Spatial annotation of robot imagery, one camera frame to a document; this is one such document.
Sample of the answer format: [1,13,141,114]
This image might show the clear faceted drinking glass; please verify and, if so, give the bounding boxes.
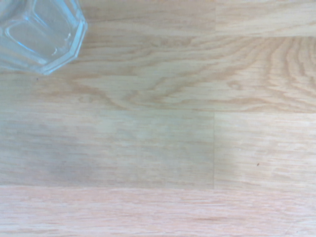
[0,0,89,76]

